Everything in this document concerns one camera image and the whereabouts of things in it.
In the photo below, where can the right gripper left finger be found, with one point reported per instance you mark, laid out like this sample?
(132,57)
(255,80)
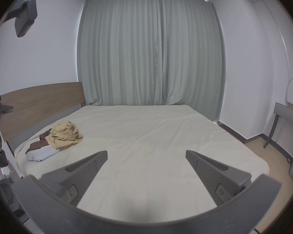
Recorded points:
(70,179)

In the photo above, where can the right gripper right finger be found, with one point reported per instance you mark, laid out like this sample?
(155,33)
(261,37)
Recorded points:
(217,177)

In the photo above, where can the tan shorts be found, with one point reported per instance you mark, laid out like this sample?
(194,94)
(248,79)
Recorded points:
(63,135)

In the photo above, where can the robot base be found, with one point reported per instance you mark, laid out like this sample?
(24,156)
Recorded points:
(6,191)

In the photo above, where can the bed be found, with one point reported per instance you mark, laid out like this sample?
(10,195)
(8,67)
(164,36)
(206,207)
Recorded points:
(149,135)

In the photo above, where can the white garment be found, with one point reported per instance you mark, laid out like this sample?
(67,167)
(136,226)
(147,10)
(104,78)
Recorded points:
(42,155)

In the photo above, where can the brown garment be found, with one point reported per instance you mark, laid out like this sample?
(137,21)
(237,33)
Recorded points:
(37,146)

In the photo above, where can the grey console table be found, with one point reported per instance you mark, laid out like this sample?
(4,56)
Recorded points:
(287,111)

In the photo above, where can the grey-green curtain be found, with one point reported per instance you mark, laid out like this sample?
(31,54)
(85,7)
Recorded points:
(149,52)

